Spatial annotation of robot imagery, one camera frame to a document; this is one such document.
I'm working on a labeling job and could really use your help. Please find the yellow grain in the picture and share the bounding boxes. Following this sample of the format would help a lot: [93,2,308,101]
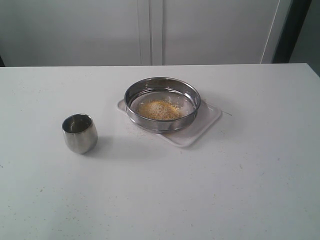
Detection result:
[137,100,181,121]

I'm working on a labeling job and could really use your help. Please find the white cabinet doors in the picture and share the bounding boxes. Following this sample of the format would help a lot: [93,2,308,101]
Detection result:
[0,0,292,67]

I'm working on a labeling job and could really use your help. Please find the round stainless steel sieve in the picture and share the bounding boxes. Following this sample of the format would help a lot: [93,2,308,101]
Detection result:
[124,77,201,134]

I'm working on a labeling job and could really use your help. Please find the stainless steel cup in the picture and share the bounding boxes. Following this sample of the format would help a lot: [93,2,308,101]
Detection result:
[62,113,98,154]

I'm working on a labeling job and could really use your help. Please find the white plastic tray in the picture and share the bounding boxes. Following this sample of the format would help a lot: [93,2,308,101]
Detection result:
[116,97,222,148]

